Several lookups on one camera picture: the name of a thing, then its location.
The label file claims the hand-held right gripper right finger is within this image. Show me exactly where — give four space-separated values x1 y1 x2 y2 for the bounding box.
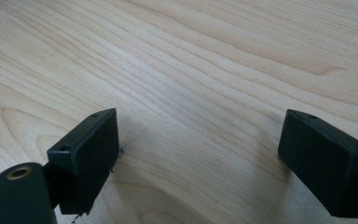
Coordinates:
277 108 358 218

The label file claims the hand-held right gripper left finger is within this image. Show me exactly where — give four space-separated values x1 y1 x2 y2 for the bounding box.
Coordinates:
47 107 120 216

